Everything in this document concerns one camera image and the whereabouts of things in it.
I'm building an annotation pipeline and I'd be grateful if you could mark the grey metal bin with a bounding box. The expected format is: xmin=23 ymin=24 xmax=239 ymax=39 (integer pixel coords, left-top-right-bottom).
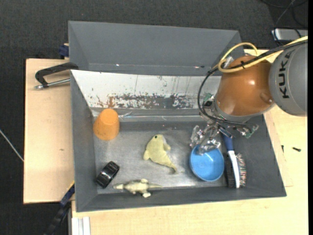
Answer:
xmin=67 ymin=20 xmax=287 ymax=213

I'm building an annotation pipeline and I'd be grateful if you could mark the orange plastic cup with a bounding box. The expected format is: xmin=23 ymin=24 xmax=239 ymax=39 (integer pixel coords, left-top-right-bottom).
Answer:
xmin=92 ymin=108 xmax=120 ymax=141

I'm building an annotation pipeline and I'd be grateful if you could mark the yellow plush dolphin toy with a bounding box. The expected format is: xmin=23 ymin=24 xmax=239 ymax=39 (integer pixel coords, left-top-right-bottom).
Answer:
xmin=142 ymin=134 xmax=178 ymax=174

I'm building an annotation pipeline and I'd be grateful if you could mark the black toy tyre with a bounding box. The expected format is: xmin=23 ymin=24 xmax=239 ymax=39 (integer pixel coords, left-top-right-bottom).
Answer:
xmin=95 ymin=161 xmax=120 ymax=189

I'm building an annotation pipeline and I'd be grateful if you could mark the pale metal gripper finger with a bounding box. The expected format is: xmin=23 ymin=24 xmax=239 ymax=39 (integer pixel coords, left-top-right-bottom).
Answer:
xmin=190 ymin=124 xmax=205 ymax=148
xmin=198 ymin=139 xmax=222 ymax=156

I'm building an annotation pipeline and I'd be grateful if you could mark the pale wood board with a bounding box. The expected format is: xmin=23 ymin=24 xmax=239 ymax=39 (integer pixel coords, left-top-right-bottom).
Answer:
xmin=23 ymin=58 xmax=75 ymax=205

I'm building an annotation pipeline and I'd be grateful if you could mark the pale toy crocodile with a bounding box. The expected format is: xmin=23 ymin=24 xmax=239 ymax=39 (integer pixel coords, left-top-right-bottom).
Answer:
xmin=112 ymin=178 xmax=163 ymax=198

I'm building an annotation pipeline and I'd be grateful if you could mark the blue plastic bowl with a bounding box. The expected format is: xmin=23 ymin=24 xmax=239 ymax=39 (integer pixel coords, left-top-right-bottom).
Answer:
xmin=189 ymin=144 xmax=225 ymax=182

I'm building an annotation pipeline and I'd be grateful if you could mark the blue and white brush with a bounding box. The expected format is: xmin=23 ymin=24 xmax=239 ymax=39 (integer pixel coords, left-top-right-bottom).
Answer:
xmin=221 ymin=130 xmax=248 ymax=189

